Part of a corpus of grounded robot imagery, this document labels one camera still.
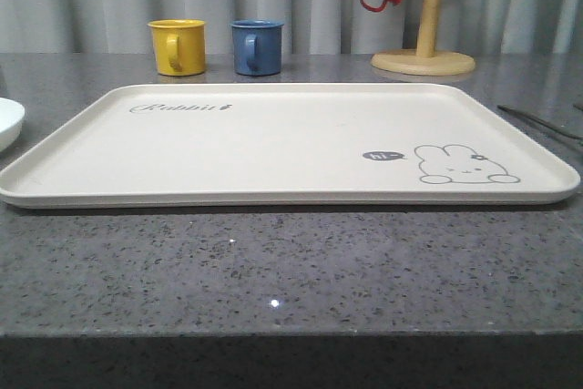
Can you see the white round plate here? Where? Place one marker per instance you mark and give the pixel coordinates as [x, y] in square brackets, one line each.
[12, 116]

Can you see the cream rabbit serving tray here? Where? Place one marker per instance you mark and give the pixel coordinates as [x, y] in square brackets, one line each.
[228, 144]

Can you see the blue mug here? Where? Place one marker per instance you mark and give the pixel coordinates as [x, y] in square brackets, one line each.
[257, 47]

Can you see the yellow mug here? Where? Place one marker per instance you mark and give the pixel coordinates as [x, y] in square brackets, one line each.
[179, 46]

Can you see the wooden mug tree stand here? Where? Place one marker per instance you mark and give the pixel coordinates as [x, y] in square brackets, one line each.
[425, 59]

